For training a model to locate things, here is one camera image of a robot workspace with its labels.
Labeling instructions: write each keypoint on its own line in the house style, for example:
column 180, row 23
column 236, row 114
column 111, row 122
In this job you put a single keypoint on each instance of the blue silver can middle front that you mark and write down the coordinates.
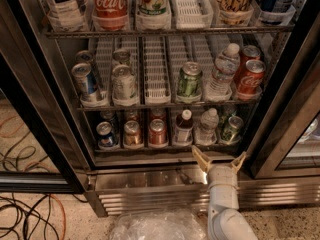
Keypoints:
column 86, row 82

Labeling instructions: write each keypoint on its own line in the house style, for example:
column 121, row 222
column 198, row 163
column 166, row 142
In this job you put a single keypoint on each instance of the red cola can top shelf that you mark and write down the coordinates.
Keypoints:
column 111, row 14

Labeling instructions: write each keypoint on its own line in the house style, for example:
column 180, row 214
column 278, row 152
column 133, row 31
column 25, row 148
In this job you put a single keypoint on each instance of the gold can bottom shelf rear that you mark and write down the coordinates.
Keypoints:
column 132, row 115

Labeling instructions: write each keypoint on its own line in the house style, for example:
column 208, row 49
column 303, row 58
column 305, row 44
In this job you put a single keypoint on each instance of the green can bottom shelf front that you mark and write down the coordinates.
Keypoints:
column 231, row 128

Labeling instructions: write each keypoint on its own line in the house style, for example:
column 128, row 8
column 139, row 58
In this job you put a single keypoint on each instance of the red can bottom shelf front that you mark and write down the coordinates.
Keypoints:
column 157, row 132

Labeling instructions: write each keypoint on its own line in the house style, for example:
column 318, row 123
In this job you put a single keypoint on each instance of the white can middle shelf front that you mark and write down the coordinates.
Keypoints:
column 124, row 82

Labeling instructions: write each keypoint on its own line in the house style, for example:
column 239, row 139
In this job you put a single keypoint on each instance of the empty white tray middle shelf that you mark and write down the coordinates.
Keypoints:
column 156, row 79

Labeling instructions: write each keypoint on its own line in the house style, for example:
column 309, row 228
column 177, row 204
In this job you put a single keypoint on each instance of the clear water bottle shelf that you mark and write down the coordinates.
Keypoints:
column 205, row 132
column 226, row 64

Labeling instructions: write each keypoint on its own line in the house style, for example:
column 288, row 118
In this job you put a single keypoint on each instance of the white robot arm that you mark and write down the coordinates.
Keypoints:
column 225, row 222

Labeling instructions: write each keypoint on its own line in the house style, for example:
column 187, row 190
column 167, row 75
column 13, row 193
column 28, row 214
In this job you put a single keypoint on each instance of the clear water bottle middle shelf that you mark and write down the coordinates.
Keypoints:
column 226, row 64

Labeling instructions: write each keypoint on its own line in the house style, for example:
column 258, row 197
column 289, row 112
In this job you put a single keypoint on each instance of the blue can bottom shelf rear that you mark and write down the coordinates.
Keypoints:
column 111, row 117

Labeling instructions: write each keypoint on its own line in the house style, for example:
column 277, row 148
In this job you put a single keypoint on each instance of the green can bottom shelf rear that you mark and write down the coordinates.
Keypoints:
column 226, row 112

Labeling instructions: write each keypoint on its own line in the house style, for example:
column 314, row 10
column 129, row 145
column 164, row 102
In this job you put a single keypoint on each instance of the blue can shelf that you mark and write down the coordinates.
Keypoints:
column 106, row 136
column 275, row 12
column 111, row 117

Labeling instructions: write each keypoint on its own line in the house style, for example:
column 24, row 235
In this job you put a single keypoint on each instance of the white can middle shelf rear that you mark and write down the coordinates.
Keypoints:
column 120, row 57

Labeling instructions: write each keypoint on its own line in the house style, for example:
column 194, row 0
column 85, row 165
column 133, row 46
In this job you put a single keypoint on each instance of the gold can bottom shelf front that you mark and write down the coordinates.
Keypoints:
column 132, row 133

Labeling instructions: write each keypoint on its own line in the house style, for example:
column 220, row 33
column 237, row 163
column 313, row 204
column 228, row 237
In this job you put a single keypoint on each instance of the blue can bottom shelf front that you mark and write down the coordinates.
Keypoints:
column 106, row 136

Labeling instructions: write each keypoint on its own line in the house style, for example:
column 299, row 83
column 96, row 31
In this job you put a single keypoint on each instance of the clear plastic bin with bags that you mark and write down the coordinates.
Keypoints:
column 176, row 224

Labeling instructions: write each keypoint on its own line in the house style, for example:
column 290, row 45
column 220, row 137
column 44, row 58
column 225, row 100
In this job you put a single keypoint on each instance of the empty white tray top shelf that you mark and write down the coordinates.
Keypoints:
column 192, row 14

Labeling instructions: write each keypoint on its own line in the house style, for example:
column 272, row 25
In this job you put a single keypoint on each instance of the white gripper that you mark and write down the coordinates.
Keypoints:
column 222, row 176

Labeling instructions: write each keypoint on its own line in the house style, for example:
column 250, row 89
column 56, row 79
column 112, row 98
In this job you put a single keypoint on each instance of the red cola can middle front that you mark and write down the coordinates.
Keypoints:
column 251, row 76

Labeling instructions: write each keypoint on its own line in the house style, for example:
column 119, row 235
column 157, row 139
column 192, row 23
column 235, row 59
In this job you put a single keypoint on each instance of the green can middle shelf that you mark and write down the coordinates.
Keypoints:
column 189, row 79

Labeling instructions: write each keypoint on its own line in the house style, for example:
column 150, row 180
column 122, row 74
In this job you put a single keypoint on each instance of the blue silver can middle rear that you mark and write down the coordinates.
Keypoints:
column 87, row 56

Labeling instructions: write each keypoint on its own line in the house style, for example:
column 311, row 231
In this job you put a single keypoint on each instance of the stainless steel fridge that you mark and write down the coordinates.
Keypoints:
column 280, row 132

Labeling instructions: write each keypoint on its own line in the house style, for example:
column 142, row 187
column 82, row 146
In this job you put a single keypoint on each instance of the brown juice bottle white cap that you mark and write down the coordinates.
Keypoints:
column 183, row 127

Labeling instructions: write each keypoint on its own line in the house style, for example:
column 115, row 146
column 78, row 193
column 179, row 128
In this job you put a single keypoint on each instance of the gold black can top shelf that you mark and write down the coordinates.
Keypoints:
column 233, row 12

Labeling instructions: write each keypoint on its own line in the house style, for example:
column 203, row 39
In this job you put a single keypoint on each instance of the clear water bottle bottom shelf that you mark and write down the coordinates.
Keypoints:
column 205, row 132

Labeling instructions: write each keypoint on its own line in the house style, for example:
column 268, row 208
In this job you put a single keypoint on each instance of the red cola can middle rear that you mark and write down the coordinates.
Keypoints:
column 248, row 52

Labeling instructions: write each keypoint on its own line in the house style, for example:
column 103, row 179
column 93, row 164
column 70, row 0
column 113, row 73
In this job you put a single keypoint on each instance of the red can bottom shelf rear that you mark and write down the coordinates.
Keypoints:
column 158, row 113

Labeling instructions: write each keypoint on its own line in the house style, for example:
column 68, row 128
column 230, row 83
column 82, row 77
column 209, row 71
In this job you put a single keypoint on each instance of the blue can top shelf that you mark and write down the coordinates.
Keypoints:
column 275, row 12

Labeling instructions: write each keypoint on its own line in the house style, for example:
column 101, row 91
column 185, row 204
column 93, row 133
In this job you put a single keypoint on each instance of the white tea bottle top shelf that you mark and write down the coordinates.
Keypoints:
column 65, row 4

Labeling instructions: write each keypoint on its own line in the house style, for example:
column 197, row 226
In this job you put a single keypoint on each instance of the blue silver can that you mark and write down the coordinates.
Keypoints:
column 87, row 56
column 86, row 82

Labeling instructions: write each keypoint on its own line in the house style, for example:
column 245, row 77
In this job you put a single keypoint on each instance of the empty white tray shelf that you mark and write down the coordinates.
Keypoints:
column 156, row 79
column 192, row 14

